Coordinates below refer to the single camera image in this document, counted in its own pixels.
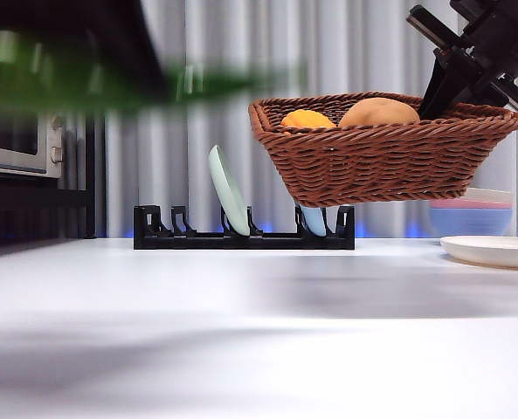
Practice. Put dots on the white plate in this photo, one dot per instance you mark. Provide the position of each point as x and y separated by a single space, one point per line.
494 251

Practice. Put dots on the grey pleated curtain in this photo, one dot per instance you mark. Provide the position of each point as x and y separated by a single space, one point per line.
350 52

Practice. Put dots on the blue bowl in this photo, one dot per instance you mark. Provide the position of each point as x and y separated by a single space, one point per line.
472 222

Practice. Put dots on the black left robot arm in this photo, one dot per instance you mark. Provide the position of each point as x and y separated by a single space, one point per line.
66 39

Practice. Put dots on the silver toaster oven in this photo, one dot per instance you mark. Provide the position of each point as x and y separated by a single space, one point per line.
18 148

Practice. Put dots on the brown wicker basket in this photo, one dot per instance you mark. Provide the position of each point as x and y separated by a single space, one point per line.
381 161

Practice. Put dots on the black dish rack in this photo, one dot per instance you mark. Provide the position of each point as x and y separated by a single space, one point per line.
206 240

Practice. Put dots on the black metal shelf frame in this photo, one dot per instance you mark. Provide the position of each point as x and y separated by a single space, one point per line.
36 209

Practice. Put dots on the pink bowl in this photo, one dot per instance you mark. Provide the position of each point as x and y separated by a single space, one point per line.
481 204

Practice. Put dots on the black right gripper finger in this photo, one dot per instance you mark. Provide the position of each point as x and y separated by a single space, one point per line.
446 87
481 96

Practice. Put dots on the light blue plate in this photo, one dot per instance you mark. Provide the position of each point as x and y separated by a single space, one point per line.
314 220

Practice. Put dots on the tan potato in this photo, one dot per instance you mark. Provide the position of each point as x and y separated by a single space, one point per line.
381 113

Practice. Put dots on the beige bowl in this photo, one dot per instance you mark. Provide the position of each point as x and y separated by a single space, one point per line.
490 195

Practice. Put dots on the pale green plate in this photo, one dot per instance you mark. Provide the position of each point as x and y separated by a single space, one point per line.
230 192

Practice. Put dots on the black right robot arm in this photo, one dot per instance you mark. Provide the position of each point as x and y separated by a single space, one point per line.
503 8

